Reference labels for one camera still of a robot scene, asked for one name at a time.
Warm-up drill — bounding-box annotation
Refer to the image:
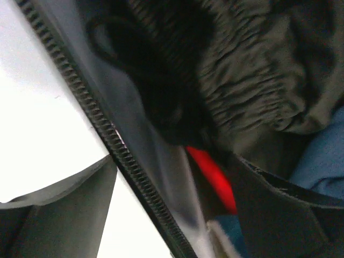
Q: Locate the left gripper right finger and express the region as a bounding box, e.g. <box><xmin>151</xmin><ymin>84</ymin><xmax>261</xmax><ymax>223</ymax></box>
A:
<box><xmin>228</xmin><ymin>154</ymin><xmax>343</xmax><ymax>257</ymax></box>

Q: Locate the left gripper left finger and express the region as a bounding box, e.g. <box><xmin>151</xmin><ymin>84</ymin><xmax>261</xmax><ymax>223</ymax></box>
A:
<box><xmin>1</xmin><ymin>156</ymin><xmax>117</xmax><ymax>258</ymax></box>

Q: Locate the light blue garment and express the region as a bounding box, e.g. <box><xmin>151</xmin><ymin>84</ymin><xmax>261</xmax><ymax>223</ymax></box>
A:
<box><xmin>290</xmin><ymin>107</ymin><xmax>343</xmax><ymax>199</ymax></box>

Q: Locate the black white space suitcase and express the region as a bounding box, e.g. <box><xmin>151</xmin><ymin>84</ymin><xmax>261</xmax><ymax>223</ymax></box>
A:
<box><xmin>17</xmin><ymin>1</ymin><xmax>343</xmax><ymax>257</ymax></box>

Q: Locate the black garment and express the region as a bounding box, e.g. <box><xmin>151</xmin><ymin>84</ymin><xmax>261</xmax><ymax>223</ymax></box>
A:
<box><xmin>85</xmin><ymin>1</ymin><xmax>211</xmax><ymax>149</ymax></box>

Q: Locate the teal cream patterned towel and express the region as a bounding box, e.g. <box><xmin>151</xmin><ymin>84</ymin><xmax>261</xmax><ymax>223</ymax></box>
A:
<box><xmin>206</xmin><ymin>215</ymin><xmax>250</xmax><ymax>258</ymax></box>

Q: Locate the red folded shirt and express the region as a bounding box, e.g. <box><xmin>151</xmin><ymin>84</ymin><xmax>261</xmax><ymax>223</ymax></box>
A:
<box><xmin>186</xmin><ymin>146</ymin><xmax>238</xmax><ymax>214</ymax></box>

